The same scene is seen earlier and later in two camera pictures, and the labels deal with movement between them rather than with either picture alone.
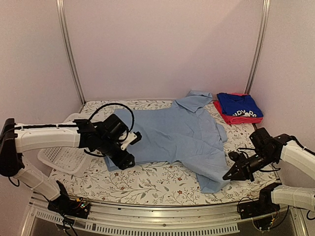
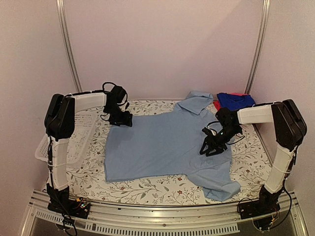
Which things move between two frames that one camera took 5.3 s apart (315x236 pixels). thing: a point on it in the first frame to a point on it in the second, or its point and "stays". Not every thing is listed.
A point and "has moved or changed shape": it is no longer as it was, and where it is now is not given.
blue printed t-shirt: [238, 104] stays
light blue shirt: [185, 132] has moved or changed shape
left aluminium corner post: [62, 26] stays
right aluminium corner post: [258, 51] stays
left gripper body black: [107, 148] to [116, 115]
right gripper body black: [256, 163] to [223, 138]
